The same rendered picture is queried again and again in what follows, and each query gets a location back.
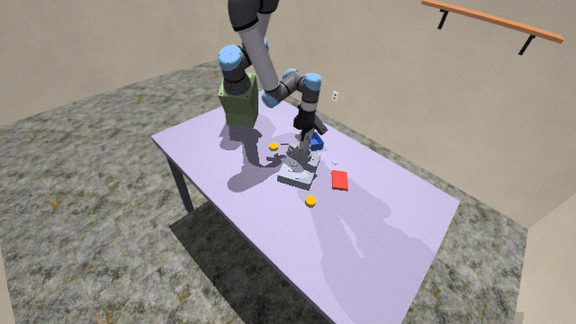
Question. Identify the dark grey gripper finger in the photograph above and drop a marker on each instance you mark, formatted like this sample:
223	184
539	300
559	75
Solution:
310	133
302	137

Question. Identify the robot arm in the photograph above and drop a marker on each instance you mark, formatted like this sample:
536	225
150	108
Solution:
250	22

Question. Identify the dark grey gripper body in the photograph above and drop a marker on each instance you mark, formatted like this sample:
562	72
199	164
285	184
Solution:
301	122

